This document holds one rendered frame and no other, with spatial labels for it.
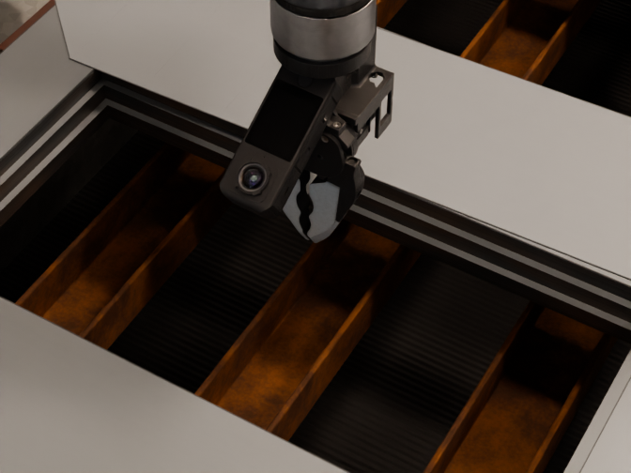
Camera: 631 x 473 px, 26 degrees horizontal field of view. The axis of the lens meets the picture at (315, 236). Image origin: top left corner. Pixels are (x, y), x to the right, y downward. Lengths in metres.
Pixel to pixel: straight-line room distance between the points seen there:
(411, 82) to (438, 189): 0.14
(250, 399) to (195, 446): 0.25
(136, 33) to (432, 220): 0.35
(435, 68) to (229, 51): 0.19
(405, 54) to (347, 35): 0.35
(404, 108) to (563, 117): 0.14
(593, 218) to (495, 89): 0.17
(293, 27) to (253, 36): 0.36
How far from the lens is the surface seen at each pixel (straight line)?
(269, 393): 1.26
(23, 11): 1.67
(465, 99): 1.25
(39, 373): 1.07
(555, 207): 1.17
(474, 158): 1.20
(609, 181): 1.20
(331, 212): 1.08
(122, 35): 1.33
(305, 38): 0.95
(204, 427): 1.02
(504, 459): 1.23
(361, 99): 1.03
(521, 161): 1.20
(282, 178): 0.98
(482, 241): 1.16
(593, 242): 1.15
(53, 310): 1.34
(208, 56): 1.29
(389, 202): 1.18
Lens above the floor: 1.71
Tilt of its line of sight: 49 degrees down
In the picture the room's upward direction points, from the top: straight up
